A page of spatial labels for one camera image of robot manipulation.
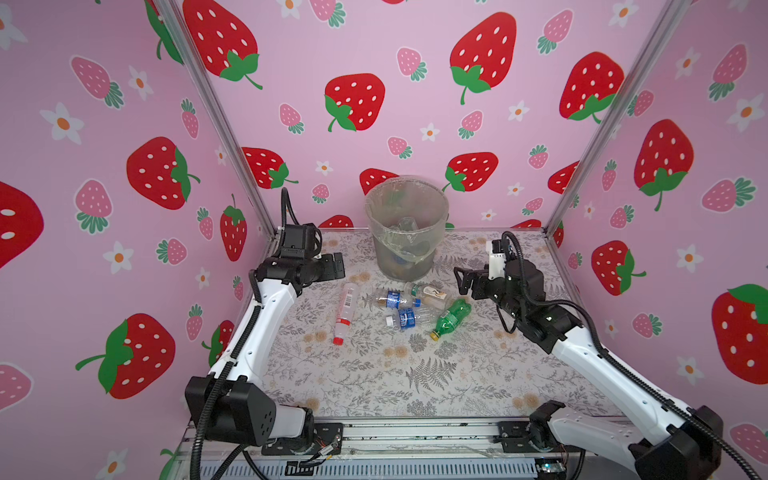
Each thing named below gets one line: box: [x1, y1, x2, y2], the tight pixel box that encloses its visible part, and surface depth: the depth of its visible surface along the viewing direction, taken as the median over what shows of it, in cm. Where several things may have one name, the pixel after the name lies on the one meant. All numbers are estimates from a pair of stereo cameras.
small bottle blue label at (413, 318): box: [385, 308, 440, 329], surface depth 92 cm
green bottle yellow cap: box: [429, 298, 472, 341], surface depth 93 cm
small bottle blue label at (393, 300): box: [375, 290, 422, 309], surface depth 97 cm
